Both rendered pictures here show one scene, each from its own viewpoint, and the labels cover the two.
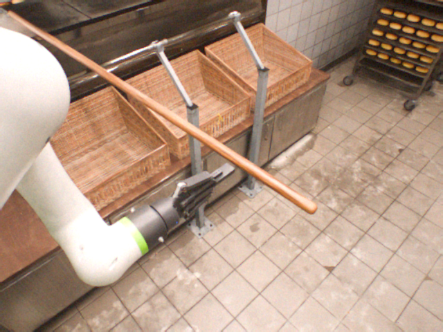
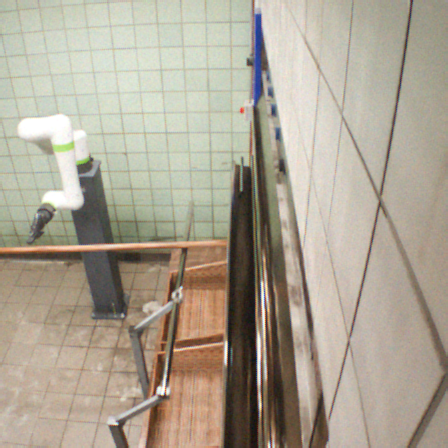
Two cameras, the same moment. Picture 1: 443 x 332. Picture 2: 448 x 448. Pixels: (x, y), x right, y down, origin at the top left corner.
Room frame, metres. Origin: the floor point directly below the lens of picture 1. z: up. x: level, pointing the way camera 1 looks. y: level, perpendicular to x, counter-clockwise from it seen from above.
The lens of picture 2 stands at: (2.54, -0.61, 2.58)
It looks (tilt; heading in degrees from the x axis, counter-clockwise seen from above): 35 degrees down; 136
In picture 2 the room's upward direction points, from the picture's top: 2 degrees counter-clockwise
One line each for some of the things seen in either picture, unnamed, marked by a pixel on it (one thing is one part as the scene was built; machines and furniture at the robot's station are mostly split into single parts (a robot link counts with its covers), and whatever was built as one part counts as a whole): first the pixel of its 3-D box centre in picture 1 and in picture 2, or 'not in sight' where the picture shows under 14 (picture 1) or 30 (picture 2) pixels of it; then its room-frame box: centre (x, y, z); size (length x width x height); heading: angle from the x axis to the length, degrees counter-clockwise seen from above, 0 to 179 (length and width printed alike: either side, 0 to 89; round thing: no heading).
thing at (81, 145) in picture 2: not in sight; (74, 146); (0.13, 0.54, 1.36); 0.16 x 0.13 x 0.19; 53
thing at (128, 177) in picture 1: (95, 149); (208, 306); (1.18, 0.61, 0.72); 0.56 x 0.49 x 0.28; 134
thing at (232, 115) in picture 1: (189, 99); (202, 402); (1.60, 0.16, 0.72); 0.56 x 0.49 x 0.28; 134
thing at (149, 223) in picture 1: (146, 225); (46, 212); (0.41, 0.16, 1.20); 0.12 x 0.06 x 0.09; 44
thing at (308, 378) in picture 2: not in sight; (286, 136); (1.79, 0.38, 1.99); 1.80 x 0.08 x 0.21; 133
